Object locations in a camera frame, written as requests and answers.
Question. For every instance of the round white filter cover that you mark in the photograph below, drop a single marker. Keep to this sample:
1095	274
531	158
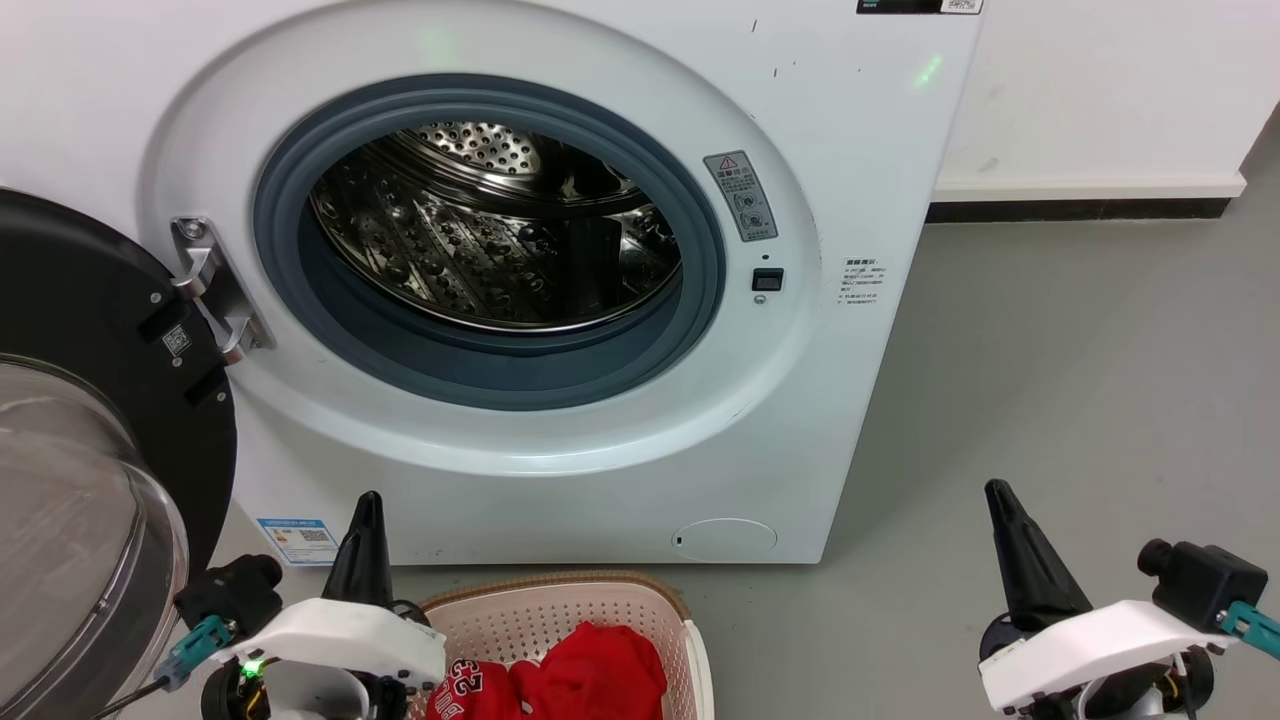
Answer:
725	540

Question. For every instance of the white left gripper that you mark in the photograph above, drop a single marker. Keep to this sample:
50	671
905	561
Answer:
340	635

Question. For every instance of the red garment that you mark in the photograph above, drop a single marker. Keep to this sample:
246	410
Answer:
590	675

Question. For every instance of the white and black baseboard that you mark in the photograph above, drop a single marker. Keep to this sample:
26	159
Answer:
1080	198

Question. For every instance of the teal camera connector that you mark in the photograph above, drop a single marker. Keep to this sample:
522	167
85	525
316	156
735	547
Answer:
1255	628
195	650

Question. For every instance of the cream perforated laundry basket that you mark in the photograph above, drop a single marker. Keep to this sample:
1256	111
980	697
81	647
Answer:
480	620

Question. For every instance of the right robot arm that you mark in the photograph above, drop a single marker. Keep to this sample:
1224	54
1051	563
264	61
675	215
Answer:
1150	692

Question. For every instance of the silver metal door hinge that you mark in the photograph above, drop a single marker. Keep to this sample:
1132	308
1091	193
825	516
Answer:
215	290

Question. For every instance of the teal left camera connector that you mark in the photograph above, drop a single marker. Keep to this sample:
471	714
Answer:
195	650

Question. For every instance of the black rimmed glass washer door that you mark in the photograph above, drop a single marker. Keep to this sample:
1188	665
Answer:
90	300

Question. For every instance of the stainless steel washing machine drum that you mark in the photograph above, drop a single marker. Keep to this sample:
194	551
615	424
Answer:
480	250

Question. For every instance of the grey warning triangle sticker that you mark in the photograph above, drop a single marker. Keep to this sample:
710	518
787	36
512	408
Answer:
742	195

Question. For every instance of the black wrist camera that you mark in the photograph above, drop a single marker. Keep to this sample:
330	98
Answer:
235	590
1210	580

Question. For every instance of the white front-load washing machine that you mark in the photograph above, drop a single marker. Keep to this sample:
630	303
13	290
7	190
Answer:
850	420

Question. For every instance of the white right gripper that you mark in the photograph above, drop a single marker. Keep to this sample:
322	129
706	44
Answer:
1090	645

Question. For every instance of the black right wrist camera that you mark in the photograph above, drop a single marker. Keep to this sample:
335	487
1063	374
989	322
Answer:
1210	580

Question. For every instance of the black square door lock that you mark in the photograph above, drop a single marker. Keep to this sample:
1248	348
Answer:
768	280

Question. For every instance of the red jersey with white numbers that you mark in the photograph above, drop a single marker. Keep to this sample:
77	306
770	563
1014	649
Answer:
470	695

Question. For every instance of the blue energy label sticker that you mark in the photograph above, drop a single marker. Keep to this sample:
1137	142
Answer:
297	542

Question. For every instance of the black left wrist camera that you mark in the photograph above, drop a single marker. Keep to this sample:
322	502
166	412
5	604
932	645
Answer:
235	590

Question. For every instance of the teal right camera connector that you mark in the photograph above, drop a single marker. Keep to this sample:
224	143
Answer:
1255	628

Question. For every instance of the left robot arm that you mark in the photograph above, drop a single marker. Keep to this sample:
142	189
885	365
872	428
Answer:
225	695

